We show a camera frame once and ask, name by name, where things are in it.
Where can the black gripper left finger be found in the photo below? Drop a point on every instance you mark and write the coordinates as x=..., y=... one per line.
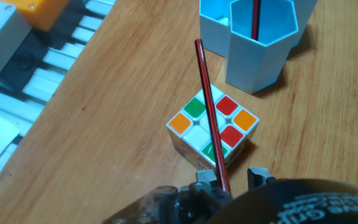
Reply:
x=206, y=177

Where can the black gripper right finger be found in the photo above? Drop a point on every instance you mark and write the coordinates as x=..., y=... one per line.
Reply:
x=258, y=176

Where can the red black striped pencil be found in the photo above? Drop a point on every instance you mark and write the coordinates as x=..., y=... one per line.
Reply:
x=255, y=18
x=211, y=118

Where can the white blue hexagonal pen holder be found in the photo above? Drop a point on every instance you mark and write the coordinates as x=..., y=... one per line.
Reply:
x=253, y=68

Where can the white Rubik's cube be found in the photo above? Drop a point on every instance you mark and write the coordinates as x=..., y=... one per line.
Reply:
x=197, y=137

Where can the white box red button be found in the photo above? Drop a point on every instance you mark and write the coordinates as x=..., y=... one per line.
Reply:
x=2, y=40

